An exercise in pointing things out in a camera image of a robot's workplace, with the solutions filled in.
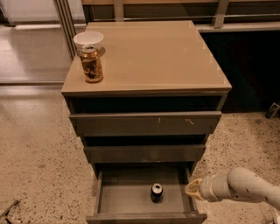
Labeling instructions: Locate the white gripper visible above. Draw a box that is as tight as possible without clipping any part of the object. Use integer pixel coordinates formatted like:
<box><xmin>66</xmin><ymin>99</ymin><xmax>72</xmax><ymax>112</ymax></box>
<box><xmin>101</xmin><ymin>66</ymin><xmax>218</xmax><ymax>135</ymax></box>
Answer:
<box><xmin>185</xmin><ymin>175</ymin><xmax>231</xmax><ymax>202</ymax></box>

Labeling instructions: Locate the grey drawer cabinet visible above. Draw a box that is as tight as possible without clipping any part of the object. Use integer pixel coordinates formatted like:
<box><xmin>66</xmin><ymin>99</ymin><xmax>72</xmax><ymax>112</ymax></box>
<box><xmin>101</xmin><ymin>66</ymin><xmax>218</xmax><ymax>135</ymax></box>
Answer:
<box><xmin>60</xmin><ymin>20</ymin><xmax>233</xmax><ymax>224</ymax></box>

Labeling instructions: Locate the white paper bowl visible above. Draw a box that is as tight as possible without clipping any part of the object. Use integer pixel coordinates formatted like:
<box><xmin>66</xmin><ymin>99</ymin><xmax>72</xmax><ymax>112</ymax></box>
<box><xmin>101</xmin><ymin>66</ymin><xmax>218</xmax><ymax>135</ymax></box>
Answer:
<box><xmin>73</xmin><ymin>31</ymin><xmax>104</xmax><ymax>49</ymax></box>

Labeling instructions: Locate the metal railing frame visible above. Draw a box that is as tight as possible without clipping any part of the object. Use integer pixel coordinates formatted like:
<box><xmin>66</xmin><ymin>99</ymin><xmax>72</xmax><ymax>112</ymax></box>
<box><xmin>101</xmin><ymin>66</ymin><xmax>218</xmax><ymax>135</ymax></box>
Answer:
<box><xmin>53</xmin><ymin>0</ymin><xmax>280</xmax><ymax>49</ymax></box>

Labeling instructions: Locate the small grey floor object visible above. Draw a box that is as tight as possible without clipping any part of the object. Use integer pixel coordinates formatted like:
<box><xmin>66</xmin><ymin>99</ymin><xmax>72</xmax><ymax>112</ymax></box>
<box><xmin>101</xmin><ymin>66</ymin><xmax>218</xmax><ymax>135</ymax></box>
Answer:
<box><xmin>264</xmin><ymin>102</ymin><xmax>280</xmax><ymax>119</ymax></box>

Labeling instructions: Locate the dark blue pepsi can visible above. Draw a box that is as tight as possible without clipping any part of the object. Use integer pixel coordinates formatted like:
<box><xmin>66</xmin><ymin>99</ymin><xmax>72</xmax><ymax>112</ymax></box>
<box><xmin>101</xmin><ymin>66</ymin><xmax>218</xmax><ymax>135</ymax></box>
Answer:
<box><xmin>150</xmin><ymin>183</ymin><xmax>164</xmax><ymax>203</ymax></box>

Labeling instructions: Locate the orange brown soda can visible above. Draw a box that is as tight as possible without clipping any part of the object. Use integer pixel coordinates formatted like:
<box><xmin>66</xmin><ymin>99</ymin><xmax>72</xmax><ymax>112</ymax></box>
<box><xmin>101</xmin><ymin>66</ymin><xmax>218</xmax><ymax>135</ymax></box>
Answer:
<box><xmin>80</xmin><ymin>45</ymin><xmax>103</xmax><ymax>83</ymax></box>

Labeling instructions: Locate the grey top drawer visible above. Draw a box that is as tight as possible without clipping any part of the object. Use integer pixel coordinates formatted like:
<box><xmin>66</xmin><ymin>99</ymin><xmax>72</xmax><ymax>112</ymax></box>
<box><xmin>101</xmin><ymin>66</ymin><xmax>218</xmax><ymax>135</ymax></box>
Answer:
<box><xmin>69</xmin><ymin>111</ymin><xmax>221</xmax><ymax>137</ymax></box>

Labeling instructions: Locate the grey open bottom drawer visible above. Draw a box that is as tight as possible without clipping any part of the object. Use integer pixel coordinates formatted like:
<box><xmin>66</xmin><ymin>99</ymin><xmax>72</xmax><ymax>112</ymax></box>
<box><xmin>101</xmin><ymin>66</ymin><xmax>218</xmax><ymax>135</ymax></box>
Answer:
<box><xmin>86</xmin><ymin>166</ymin><xmax>207</xmax><ymax>224</ymax></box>

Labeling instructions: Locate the grey middle drawer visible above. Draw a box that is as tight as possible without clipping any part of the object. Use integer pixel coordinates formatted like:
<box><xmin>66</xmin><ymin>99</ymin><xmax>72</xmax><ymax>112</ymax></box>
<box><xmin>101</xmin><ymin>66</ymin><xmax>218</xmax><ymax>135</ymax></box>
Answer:
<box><xmin>84</xmin><ymin>144</ymin><xmax>206</xmax><ymax>164</ymax></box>

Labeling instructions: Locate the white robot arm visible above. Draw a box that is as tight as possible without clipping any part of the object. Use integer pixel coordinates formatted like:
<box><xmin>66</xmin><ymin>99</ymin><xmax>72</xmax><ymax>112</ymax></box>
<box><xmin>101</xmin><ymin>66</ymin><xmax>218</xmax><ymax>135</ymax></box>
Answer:
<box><xmin>185</xmin><ymin>167</ymin><xmax>280</xmax><ymax>210</ymax></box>

